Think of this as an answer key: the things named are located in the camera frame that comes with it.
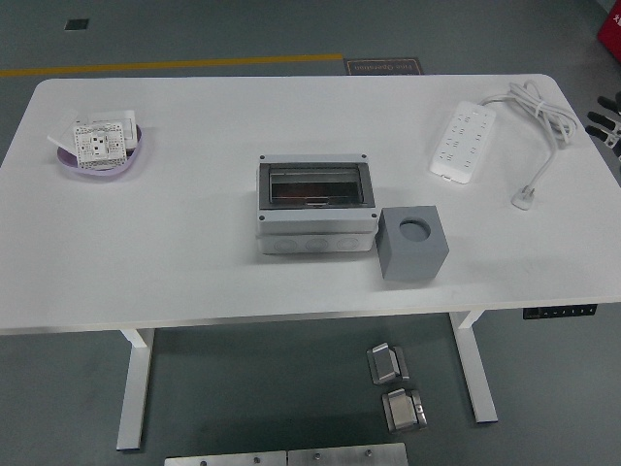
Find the dark floor sign with lettering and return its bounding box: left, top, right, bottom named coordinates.
left=343, top=56, right=424, bottom=77

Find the white wall switch panel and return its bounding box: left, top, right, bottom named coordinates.
left=86, top=110, right=139, bottom=150

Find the white power cord with plug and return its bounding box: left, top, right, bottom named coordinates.
left=477, top=80, right=579, bottom=214

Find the white socket module with holes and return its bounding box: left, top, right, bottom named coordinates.
left=72, top=121, right=129, bottom=171

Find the white table leg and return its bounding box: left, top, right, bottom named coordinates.
left=115, top=327, right=156, bottom=451
left=448, top=310, right=500, bottom=424

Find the steel foot block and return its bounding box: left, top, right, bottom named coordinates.
left=367, top=342, right=411, bottom=386
left=381, top=387, right=429, bottom=433

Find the grey junction box clear lid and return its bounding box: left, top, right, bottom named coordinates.
left=255, top=152, right=379, bottom=257

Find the black table control panel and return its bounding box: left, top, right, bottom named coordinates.
left=522, top=304, right=599, bottom=320

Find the grey cube with round hole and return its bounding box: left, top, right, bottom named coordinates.
left=376, top=205, right=451, bottom=282

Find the purple shallow bowl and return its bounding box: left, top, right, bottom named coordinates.
left=56, top=123, right=146, bottom=177

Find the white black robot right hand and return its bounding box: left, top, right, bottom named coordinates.
left=585, top=94, right=621, bottom=159

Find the white power strip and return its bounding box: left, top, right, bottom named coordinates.
left=429, top=100, right=497, bottom=185

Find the steel base plate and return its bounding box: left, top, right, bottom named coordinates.
left=287, top=442, right=409, bottom=466
left=163, top=449, right=287, bottom=466

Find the white flat cover plate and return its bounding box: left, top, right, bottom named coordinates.
left=47, top=116, right=79, bottom=151

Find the red board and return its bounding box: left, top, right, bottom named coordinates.
left=596, top=0, right=621, bottom=57

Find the yellow floor tape line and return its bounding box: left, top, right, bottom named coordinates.
left=0, top=52, right=344, bottom=79

